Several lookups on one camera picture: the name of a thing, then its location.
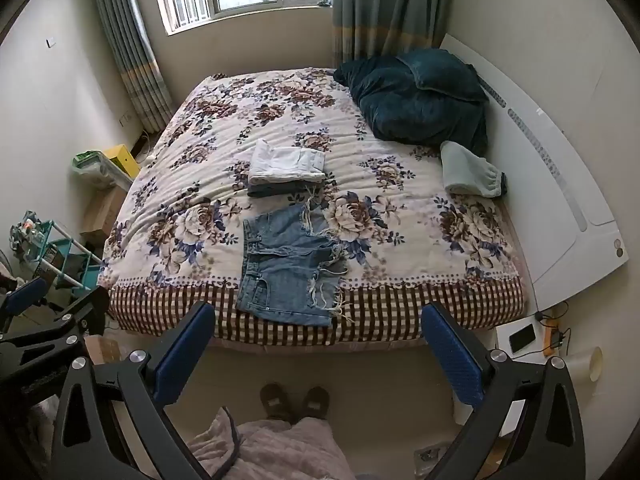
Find blue denim shorts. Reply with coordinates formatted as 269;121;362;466
236;203;348;327

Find teal shelf rack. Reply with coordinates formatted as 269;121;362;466
9;210;103;297

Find white nightstand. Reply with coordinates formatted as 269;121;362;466
496;316;547;364

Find black phone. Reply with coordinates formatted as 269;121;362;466
509;323;536;353

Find paper cup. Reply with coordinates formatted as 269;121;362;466
565;347;603;385

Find green plastic bag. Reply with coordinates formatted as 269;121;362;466
70;150;118;190

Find yellow box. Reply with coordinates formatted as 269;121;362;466
103;144;140;179

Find floral bed blanket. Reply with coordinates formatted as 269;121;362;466
98;68;527;351

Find pink quilted trousers leg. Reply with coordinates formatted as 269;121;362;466
188;408;355;479

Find right brown slipper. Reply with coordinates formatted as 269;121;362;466
299;386;330;420

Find white headboard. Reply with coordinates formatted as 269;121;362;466
442;36;628;311

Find light green folded cloth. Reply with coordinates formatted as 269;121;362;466
440;141;506;200

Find folded dark garment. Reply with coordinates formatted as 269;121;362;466
247;181;318;198

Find left striped curtain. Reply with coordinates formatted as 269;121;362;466
96;0;175;133

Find folded white garment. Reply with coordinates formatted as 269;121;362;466
248;140;326;185

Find dark teal velvet quilt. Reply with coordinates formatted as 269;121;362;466
333;55;488;156

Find dark teal pillow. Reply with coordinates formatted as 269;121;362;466
397;49;487;103

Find right teal curtain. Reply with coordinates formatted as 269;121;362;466
332;0;451;65

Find orange charger with cable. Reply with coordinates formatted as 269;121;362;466
534;301;572;358

